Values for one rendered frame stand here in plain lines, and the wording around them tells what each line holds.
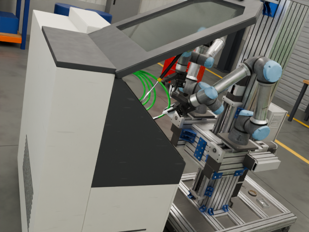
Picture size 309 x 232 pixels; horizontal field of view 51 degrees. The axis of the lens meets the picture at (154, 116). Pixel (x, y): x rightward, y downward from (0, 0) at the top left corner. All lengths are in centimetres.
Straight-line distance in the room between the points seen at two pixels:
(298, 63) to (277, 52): 613
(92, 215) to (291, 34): 182
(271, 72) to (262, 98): 18
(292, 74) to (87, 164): 737
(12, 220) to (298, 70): 728
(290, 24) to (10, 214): 252
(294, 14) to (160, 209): 160
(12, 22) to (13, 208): 486
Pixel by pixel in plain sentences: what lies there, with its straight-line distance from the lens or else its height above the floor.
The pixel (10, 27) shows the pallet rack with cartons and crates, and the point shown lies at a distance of 721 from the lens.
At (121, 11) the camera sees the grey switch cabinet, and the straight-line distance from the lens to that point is 870.
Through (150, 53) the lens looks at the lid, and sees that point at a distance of 165.
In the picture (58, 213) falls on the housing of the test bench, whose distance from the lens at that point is 197.
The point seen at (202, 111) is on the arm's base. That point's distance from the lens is 267.
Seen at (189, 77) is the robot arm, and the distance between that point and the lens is 265.
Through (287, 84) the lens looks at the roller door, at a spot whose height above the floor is 41.
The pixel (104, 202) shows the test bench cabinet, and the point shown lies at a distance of 199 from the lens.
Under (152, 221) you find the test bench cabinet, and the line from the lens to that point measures 226.
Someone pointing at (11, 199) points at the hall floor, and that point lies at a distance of 301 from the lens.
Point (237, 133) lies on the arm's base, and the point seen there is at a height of 111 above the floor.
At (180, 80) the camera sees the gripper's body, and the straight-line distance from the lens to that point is 227.
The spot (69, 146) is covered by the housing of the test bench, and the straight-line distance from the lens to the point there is 171.
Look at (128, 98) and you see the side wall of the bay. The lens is 166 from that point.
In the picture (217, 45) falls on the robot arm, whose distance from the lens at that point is 250.
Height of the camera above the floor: 193
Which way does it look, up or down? 22 degrees down
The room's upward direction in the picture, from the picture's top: 16 degrees clockwise
